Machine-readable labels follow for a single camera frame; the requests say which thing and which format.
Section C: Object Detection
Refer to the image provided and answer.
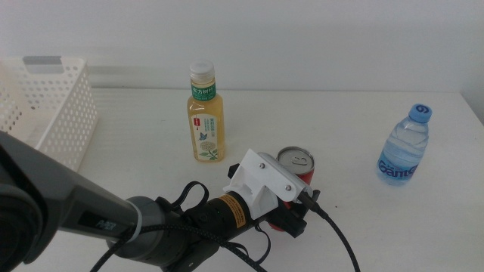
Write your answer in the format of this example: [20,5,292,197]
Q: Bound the red cola can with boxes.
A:
[268,146,315,232]

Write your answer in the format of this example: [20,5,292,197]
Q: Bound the yellow tea bottle green label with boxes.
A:
[186,60,227,163]

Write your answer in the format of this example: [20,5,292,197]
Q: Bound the clear water bottle blue cap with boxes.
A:
[376,103,433,187]

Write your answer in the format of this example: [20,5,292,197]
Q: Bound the white perforated plastic basket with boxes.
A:
[0,55,99,173]

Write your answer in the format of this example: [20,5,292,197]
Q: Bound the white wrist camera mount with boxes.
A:
[222,148,315,221]

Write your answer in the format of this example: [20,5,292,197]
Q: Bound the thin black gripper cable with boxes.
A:
[172,181,272,265]

